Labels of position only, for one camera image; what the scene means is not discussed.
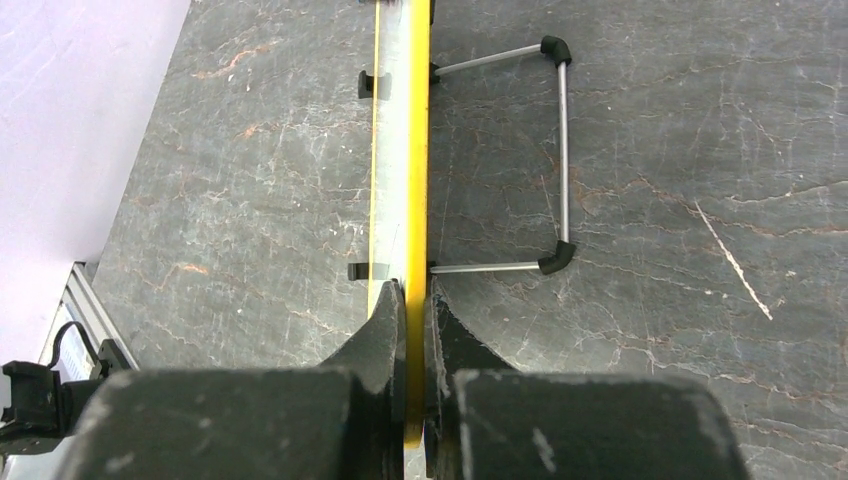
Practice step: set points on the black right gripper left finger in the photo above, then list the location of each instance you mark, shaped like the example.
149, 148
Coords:
373, 445

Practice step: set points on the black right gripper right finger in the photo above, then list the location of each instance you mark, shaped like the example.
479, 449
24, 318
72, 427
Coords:
449, 347

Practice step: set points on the small wood-framed whiteboard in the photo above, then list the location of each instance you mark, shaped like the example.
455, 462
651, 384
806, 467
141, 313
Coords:
398, 86

